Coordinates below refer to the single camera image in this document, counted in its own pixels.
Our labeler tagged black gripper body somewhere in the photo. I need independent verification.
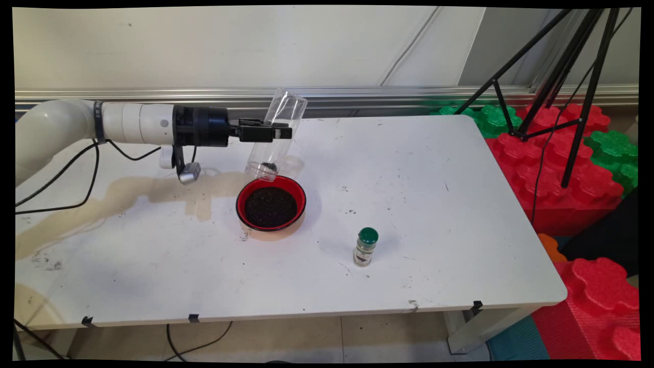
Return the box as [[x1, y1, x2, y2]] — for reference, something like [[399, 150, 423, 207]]
[[173, 105, 241, 149]]

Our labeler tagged clear plastic jar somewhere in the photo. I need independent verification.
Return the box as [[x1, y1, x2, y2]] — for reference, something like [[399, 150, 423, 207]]
[[245, 88, 308, 182]]

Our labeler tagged red bowl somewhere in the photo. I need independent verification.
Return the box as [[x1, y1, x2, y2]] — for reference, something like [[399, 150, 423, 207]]
[[236, 176, 308, 241]]

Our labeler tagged dark seeds heap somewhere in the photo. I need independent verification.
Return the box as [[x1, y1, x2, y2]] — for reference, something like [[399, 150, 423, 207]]
[[244, 187, 298, 229]]

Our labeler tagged spice bottle green cap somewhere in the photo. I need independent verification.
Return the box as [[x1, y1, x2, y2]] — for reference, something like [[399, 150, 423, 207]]
[[353, 227, 380, 267]]

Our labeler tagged green foam block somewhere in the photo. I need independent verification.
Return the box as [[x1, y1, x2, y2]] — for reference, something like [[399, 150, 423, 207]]
[[432, 105, 523, 139], [584, 131, 639, 201]]

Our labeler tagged grey table leg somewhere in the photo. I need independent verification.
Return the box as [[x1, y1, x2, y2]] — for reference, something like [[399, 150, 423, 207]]
[[447, 307, 532, 355]]

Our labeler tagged orange foam block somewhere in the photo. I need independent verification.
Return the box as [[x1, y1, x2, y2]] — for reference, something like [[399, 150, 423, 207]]
[[538, 234, 568, 264]]

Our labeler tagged large red foam block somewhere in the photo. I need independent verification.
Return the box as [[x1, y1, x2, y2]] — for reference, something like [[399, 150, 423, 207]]
[[485, 104, 625, 237]]

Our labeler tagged teal floor mat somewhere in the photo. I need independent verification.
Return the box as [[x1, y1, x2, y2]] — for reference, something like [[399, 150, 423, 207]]
[[485, 314, 550, 361]]

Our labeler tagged black tripod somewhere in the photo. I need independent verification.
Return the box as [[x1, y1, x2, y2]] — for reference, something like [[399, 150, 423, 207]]
[[454, 8, 621, 189]]

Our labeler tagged black foam mat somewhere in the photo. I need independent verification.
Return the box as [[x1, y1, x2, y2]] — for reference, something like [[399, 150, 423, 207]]
[[559, 194, 639, 277]]

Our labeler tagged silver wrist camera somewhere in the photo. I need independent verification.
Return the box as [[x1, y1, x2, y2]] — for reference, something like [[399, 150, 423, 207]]
[[174, 146, 201, 185]]

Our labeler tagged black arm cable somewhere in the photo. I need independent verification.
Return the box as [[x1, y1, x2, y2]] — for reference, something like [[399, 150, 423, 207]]
[[15, 139, 162, 208], [15, 143, 100, 214]]

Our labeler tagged aluminium wall rail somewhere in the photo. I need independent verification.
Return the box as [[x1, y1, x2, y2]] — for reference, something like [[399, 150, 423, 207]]
[[15, 86, 639, 123]]

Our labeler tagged black power cable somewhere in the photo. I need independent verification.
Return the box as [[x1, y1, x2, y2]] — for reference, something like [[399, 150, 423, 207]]
[[166, 321, 233, 361]]

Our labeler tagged thin black tripod cable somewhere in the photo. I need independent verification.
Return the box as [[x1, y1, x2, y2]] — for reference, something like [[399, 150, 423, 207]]
[[530, 8, 635, 225]]

